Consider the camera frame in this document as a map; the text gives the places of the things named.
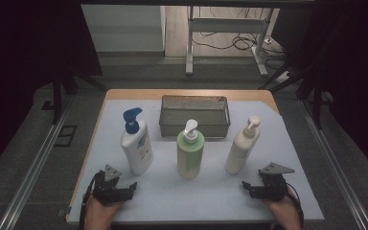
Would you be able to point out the grey metal mesh basket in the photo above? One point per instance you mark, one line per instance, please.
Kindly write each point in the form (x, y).
(204, 111)

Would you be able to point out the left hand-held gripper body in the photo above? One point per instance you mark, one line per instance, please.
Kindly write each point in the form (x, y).
(103, 191)

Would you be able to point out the white metal desk frame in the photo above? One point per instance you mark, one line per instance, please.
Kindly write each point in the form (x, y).
(226, 25)

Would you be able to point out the person's left hand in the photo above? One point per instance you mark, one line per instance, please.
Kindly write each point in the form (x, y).
(97, 217)

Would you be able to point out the white bottle with blue pump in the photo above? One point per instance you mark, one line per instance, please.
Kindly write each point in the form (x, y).
(137, 150)

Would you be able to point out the white power strip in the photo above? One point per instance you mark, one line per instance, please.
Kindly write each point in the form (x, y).
(283, 77)

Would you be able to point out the pale blue table mat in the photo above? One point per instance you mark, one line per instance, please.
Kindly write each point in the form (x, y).
(204, 198)

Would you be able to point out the cream pump bottle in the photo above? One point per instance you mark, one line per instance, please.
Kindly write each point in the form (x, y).
(239, 150)

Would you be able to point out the black metal stand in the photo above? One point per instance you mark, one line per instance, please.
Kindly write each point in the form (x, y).
(316, 102)
(57, 96)

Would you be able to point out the person's right hand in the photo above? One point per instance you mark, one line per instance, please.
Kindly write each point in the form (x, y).
(287, 215)

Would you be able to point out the aluminium floor rail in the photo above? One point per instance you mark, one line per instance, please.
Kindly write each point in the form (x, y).
(335, 166)
(32, 172)

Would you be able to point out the green bottle with white pump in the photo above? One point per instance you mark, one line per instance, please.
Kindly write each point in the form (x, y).
(190, 156)

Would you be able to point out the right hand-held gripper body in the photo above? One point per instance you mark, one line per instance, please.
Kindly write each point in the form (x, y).
(274, 188)

